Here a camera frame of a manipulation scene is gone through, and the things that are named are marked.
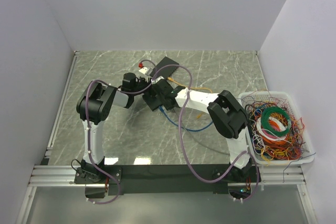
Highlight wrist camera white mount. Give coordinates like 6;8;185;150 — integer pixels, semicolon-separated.
151;76;165;85
139;62;153;78

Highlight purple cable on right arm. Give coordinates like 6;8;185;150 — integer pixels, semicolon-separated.
152;65;262;204

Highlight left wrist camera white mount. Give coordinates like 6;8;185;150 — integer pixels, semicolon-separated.
139;62;153;78

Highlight aluminium rail on table edge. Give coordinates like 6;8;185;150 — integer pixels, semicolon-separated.
44;50;79;158

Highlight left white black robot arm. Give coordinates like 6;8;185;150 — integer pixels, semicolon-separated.
76;72;151;183

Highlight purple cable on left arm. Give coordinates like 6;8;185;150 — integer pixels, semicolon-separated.
86;60;160;205

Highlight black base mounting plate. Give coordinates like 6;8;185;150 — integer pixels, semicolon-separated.
74;163;261;199

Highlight grey ethernet cable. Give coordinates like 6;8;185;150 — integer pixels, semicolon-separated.
183;129;232;156

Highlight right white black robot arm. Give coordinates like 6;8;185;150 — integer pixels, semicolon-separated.
151;78;250;182

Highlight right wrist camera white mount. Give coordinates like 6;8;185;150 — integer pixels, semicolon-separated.
151;76;165;85

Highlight blue ethernet cable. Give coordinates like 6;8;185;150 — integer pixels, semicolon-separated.
159;105;215;132

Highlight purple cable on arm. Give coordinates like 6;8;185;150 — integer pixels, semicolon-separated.
152;65;262;204
86;60;160;205

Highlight white plastic basket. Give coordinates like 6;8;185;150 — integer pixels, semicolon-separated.
238;91;316;166

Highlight black network switch box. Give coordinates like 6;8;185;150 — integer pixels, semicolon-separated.
155;56;179;79

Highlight yellow ethernet cable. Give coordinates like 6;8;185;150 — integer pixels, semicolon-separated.
167;76;213;119

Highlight tangle of coloured wires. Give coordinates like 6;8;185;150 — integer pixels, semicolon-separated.
236;89;317;184

